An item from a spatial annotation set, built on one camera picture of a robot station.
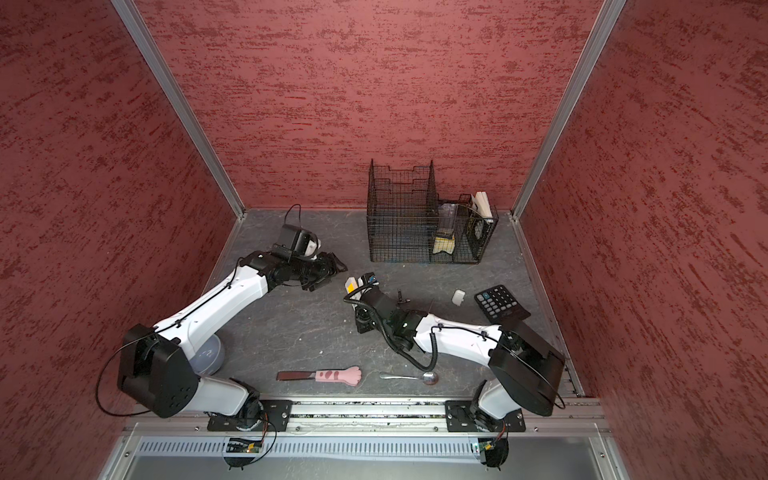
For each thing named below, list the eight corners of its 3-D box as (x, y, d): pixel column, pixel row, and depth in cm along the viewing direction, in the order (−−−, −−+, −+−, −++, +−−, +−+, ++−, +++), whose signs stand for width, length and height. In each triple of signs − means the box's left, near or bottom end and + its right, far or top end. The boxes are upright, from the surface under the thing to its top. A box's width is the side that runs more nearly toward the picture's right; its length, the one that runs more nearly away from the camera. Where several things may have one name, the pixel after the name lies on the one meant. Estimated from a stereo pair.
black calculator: (497, 331, 91) (499, 327, 89) (474, 298, 99) (476, 294, 96) (526, 317, 94) (529, 313, 92) (502, 286, 102) (504, 281, 100)
